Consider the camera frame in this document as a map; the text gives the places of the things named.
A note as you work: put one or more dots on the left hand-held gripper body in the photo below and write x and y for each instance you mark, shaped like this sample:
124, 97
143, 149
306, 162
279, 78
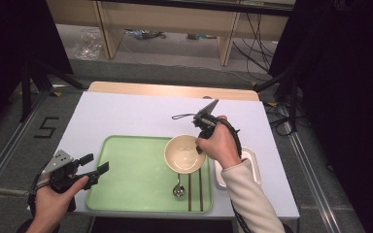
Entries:
60, 161

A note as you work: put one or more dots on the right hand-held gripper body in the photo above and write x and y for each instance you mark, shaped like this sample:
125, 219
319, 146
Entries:
205, 119

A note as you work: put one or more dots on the cream bowl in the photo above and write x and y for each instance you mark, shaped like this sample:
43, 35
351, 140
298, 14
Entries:
181, 155

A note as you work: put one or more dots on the green tray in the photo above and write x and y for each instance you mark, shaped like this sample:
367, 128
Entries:
132, 174

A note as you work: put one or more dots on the metal spoon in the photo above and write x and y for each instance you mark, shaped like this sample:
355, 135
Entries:
178, 191

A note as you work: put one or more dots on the white square dish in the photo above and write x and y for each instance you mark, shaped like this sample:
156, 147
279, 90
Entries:
254, 168

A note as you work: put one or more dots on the person's right hand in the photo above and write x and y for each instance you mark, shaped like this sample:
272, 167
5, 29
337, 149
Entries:
223, 145

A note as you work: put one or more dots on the person's left hand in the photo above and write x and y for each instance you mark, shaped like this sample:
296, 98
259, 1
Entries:
51, 207

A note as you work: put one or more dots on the white table sheet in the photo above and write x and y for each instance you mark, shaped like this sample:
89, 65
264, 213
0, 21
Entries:
126, 113

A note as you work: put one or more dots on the black tripod stand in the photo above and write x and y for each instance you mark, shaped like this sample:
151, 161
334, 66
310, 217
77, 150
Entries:
293, 97
26, 90

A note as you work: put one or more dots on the blue bundle on floor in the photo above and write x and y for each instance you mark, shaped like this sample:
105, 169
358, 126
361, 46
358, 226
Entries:
142, 34

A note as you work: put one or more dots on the light wooden desk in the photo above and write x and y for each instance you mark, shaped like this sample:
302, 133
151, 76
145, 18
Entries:
162, 16

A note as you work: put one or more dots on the clear plastic bag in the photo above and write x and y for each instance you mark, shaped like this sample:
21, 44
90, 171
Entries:
85, 45

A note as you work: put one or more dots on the black curtain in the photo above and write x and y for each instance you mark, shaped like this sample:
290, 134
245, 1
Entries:
6, 39
346, 97

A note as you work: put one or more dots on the metal floor rail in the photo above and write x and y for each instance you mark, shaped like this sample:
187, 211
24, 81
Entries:
9, 145
314, 181

